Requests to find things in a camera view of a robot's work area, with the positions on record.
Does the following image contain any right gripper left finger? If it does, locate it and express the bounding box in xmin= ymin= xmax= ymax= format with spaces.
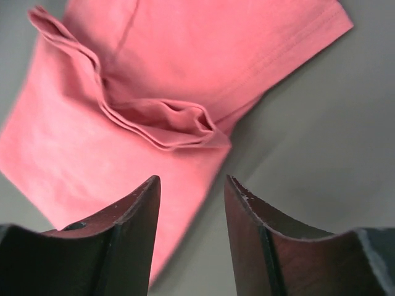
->
xmin=1 ymin=176 xmax=160 ymax=295

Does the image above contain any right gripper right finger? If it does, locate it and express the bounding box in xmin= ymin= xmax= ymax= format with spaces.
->
xmin=224 ymin=176 xmax=394 ymax=295

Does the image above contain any salmon pink t-shirt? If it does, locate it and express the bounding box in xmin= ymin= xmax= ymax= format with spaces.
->
xmin=1 ymin=1 xmax=353 ymax=280

